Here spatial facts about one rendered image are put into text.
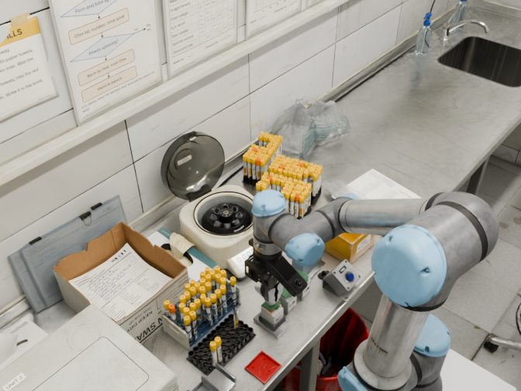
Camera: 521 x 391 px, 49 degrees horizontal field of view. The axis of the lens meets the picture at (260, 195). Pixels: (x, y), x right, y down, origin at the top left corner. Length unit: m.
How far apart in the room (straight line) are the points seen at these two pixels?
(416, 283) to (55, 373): 0.72
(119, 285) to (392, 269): 0.94
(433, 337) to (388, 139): 1.15
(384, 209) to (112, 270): 0.86
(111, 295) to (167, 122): 0.54
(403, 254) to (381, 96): 1.72
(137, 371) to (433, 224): 0.64
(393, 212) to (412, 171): 1.03
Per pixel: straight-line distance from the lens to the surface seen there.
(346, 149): 2.20
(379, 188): 2.01
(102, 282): 1.67
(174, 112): 1.76
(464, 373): 1.54
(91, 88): 1.53
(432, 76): 2.76
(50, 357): 1.26
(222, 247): 1.64
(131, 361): 1.20
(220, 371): 1.47
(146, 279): 1.65
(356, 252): 1.73
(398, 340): 1.07
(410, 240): 0.88
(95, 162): 1.64
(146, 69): 1.63
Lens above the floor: 2.16
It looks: 41 degrees down
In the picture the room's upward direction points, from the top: 1 degrees counter-clockwise
